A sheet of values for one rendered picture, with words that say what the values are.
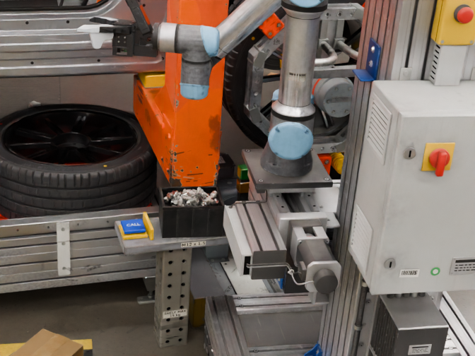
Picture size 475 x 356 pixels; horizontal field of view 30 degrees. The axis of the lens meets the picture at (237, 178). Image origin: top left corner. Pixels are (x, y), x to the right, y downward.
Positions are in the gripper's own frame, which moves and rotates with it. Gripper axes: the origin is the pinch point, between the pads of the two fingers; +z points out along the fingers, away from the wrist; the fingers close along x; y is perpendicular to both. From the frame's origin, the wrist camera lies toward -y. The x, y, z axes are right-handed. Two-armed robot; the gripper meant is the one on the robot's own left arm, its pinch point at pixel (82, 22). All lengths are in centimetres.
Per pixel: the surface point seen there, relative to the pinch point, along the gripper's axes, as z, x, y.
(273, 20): -48, 66, 6
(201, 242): -32, 38, 75
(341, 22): -71, 74, 6
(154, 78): -5, 103, 38
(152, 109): -7, 84, 45
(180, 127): -21, 53, 42
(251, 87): -43, 67, 30
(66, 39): 26, 88, 23
